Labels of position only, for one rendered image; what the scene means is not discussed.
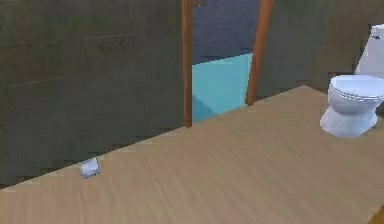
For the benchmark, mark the brown wooden furniture corner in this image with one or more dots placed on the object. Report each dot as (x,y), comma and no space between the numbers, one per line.
(379,216)

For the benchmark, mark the brown wooden door frame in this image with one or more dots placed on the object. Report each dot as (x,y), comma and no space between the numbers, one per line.
(187,66)

